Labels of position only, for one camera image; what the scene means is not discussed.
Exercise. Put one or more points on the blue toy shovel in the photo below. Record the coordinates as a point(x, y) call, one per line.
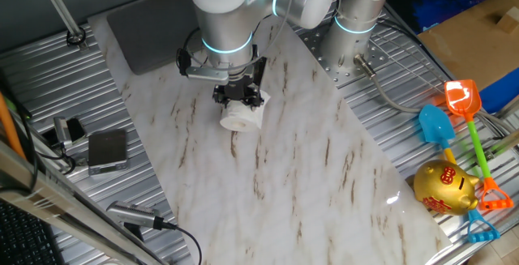
point(436, 127)

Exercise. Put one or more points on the blue bag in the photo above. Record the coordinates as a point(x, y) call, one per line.
point(500, 92)

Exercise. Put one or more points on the marble pattern board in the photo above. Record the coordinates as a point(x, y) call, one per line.
point(304, 155)

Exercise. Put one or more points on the aluminium frame bar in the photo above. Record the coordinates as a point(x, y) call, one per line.
point(40, 192)

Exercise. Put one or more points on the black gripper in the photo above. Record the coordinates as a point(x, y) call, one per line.
point(238, 88)

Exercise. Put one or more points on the blue fuzzy fabric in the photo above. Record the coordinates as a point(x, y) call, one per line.
point(446, 5)

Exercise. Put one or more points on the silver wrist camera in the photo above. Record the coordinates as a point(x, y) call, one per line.
point(207, 73)

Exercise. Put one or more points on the slanted metal pole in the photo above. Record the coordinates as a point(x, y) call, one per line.
point(61, 9)

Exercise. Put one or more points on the white toilet paper roll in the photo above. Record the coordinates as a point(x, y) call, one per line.
point(241, 117)

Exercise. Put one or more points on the black keyboard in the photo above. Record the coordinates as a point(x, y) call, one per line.
point(24, 236)

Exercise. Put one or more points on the golden piggy bank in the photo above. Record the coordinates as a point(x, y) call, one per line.
point(442, 188)

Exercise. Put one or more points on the silver camera on mount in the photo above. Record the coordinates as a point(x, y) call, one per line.
point(129, 213)

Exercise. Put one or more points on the grey fabric sleeve pad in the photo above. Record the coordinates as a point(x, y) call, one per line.
point(142, 34)

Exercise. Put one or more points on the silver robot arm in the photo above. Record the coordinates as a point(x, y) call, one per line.
point(223, 26)

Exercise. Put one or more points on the orange pole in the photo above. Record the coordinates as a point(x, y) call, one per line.
point(9, 127)

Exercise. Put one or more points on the orange green toy shovel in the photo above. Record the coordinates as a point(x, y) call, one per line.
point(462, 97)

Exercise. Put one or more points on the brown cardboard box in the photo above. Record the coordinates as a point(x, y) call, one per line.
point(466, 46)

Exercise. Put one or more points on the silver digital scale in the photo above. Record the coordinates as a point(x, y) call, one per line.
point(107, 149)

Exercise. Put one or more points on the wooden block on cardboard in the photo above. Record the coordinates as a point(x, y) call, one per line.
point(509, 20)

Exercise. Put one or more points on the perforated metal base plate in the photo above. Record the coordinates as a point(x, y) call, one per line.
point(324, 66)

